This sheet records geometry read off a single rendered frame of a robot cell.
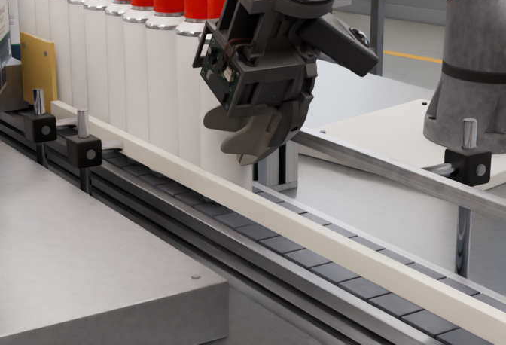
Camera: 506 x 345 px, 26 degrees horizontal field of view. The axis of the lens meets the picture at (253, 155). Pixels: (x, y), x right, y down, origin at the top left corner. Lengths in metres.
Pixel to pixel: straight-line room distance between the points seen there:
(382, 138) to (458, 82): 0.12
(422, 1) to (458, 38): 6.40
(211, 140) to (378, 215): 0.24
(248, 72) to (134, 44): 0.28
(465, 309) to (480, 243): 0.36
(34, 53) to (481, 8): 0.55
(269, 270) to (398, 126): 0.56
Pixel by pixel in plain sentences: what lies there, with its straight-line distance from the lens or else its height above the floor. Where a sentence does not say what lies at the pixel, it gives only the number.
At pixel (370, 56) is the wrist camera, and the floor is 1.03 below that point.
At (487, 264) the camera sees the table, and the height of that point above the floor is 0.83.
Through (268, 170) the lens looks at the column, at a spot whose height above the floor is 0.86.
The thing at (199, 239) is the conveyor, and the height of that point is 0.86.
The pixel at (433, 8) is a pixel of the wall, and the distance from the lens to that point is 7.72.
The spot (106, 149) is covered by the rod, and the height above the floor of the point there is 0.90.
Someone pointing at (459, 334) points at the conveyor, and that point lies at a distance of 0.81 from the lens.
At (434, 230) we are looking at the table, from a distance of 1.16.
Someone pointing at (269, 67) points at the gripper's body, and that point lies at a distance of 0.91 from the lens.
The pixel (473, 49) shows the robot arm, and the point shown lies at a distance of 1.36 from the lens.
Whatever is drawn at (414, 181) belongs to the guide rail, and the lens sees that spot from 0.89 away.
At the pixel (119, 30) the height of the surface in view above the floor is 1.02.
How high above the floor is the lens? 1.22
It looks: 16 degrees down
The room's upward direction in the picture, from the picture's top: straight up
